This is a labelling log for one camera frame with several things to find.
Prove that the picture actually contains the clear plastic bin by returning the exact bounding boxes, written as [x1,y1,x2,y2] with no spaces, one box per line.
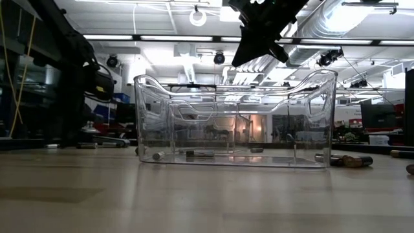
[133,69,339,170]
[167,99,241,155]

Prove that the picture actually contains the black aluminium rig frame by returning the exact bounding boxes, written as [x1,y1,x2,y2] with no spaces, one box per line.
[0,137,414,156]

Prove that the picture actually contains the black cylinder with silver rim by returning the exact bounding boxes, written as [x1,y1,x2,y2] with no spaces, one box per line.
[80,120,100,144]

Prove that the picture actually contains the silver ventilation duct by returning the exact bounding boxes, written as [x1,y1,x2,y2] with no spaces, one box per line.
[286,0,373,67]

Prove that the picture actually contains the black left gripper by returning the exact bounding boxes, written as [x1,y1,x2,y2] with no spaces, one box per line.
[82,63,116,104]

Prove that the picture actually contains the black ceiling-mounted camera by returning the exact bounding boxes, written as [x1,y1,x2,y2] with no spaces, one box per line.
[316,47,345,68]

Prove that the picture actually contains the long ceiling light strip bar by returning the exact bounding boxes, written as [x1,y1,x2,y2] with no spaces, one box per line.
[82,33,414,47]

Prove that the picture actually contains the yellow cable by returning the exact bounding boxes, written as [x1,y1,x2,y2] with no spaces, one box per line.
[0,0,38,139]

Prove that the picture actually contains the tall black panel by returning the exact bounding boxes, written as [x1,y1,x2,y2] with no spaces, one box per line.
[404,67,414,148]

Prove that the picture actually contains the black monitor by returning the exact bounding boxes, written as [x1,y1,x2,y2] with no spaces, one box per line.
[360,103,406,130]

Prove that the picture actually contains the black flat rectangular device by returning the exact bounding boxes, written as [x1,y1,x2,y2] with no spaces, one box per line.
[98,136,131,149]

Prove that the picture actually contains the white box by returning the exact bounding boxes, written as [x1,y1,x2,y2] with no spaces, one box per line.
[368,134,391,147]

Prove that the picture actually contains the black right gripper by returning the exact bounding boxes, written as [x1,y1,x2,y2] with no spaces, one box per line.
[228,0,311,68]

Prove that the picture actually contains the white ring lamp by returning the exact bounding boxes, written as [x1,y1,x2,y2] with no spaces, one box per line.
[188,8,208,28]

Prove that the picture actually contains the shelf with blue bins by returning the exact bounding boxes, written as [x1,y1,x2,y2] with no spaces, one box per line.
[92,92,137,137]

